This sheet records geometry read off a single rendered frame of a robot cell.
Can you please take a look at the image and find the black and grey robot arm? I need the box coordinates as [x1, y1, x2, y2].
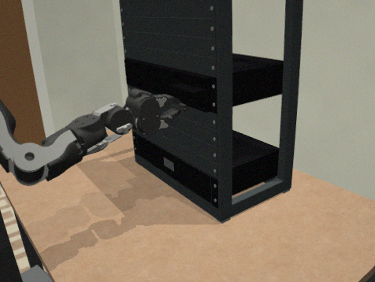
[0, 99, 134, 186]

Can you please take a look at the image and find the black storage rack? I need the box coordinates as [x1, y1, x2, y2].
[119, 0, 303, 224]

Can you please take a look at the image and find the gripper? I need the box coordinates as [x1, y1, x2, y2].
[123, 89, 187, 135]

